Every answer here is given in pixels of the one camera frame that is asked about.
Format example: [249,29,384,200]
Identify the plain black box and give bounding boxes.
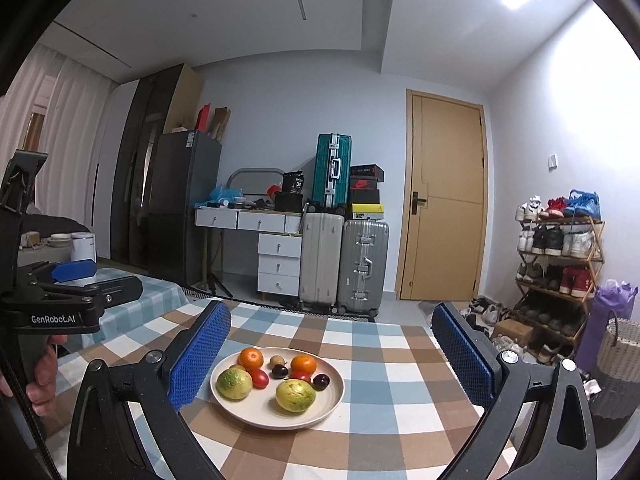
[274,192,306,213]

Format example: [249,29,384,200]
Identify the orange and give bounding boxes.
[237,347,265,372]
[290,354,318,377]

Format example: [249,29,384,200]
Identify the dark grey fridge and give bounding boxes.
[146,130,222,286]

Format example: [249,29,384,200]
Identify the teal suitcase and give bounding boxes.
[312,133,352,211]

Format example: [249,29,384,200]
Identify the black braided cable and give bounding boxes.
[0,347,63,480]

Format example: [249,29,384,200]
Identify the silver suitcase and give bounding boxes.
[337,218,390,317]

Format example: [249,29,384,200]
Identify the blue checked side table cloth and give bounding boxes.
[55,260,188,356]

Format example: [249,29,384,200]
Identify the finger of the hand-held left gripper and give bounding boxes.
[20,258,98,284]
[39,276,143,311]

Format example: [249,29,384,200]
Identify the wooden shoe rack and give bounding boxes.
[515,212,606,366]

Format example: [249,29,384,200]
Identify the person's left hand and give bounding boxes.
[24,332,69,417]

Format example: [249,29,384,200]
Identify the white electric kettle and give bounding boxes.
[70,232,97,263]

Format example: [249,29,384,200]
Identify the white desk with drawers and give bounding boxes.
[194,207,303,297]

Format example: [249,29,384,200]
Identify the wooden door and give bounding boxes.
[395,89,488,303]

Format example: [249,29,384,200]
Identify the grey metal frame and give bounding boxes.
[227,167,284,202]

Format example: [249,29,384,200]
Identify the blue plastic bag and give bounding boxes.
[210,185,244,207]

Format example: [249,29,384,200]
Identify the black tripod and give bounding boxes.
[202,240,234,299]

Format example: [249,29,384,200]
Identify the brown blue checked tablecloth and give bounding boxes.
[55,297,516,480]

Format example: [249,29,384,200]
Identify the shoe rack with shoes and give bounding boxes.
[515,189,603,363]

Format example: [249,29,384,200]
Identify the beige suitcase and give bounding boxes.
[299,211,346,313]

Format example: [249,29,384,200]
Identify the white sheer curtain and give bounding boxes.
[0,45,118,241]

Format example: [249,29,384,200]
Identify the yellow lemon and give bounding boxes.
[275,379,317,414]

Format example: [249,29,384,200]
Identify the black glass wardrobe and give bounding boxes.
[110,63,203,266]

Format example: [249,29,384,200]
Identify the brown cardboard box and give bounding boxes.
[492,318,535,348]

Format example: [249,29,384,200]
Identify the woven basket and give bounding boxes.
[592,310,640,418]

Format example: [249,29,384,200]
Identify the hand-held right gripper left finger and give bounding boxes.
[66,299,232,480]

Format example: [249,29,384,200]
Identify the purple bag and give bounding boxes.
[575,280,640,376]

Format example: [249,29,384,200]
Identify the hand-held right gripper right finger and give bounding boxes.
[431,301,598,480]

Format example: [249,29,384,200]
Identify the flat cardboard pieces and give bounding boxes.
[207,106,231,143]

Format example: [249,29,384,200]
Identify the cream round plate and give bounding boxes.
[209,346,346,431]

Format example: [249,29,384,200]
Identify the loose shoes pile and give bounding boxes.
[460,297,516,341]

